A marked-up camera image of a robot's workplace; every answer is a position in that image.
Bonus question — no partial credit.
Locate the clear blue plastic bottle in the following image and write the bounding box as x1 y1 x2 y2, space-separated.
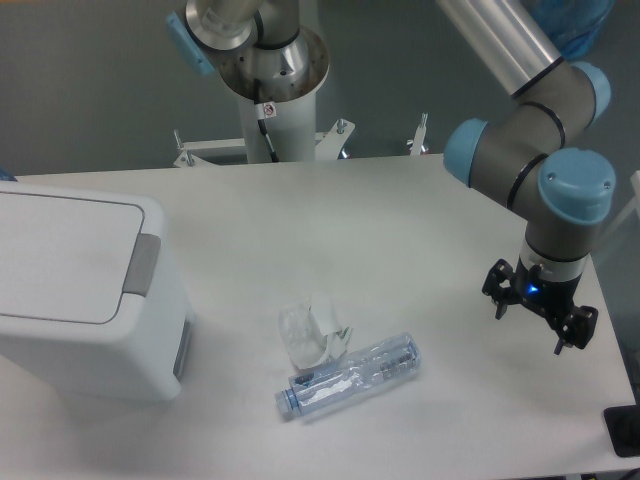
275 332 421 420

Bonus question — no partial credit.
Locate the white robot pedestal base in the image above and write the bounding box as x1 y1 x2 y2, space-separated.
169 19 356 167

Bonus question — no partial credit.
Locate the crumpled clear plastic wrapper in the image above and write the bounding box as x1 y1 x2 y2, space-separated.
278 292 352 370

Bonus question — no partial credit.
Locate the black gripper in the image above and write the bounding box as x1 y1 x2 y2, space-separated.
482 254 599 354

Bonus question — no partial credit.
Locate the silver blue-jointed robot arm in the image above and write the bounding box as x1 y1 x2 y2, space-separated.
439 1 616 282

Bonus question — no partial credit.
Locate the black device at edge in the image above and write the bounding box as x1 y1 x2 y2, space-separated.
603 405 639 458

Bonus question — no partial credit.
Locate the black cable on pedestal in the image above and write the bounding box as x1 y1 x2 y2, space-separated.
253 79 281 164

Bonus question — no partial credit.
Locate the white plastic trash can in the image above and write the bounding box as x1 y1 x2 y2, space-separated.
1 181 195 402

